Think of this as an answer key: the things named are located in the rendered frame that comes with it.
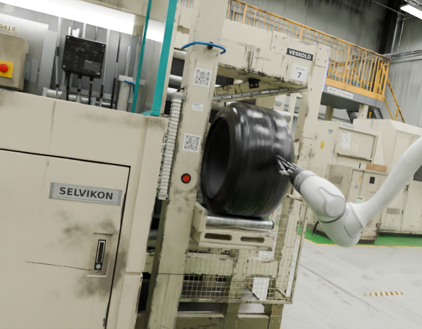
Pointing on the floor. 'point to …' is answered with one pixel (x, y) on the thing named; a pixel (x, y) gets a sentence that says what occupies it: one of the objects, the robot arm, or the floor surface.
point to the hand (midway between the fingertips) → (280, 161)
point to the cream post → (184, 168)
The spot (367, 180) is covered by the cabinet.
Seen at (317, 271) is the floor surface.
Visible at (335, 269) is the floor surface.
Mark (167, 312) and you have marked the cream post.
